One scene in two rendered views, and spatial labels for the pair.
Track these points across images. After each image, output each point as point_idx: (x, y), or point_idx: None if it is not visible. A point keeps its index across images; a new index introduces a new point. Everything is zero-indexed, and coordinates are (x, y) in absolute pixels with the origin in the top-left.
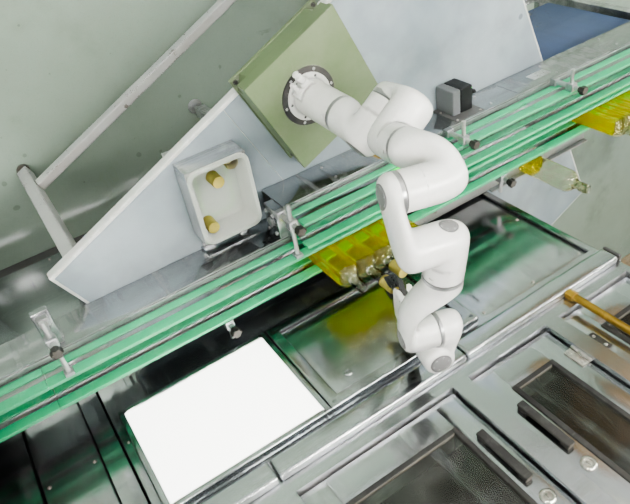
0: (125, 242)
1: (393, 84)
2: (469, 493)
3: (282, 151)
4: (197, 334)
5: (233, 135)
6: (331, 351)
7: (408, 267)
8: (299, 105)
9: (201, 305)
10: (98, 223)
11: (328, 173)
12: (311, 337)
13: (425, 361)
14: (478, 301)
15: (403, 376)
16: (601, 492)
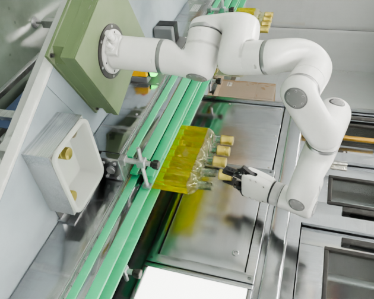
0: (2, 252)
1: (220, 14)
2: (372, 281)
3: (89, 109)
4: (110, 295)
5: (57, 107)
6: (209, 245)
7: (333, 144)
8: (114, 60)
9: (107, 268)
10: None
11: (127, 114)
12: (184, 243)
13: (307, 212)
14: (258, 162)
15: (271, 233)
16: None
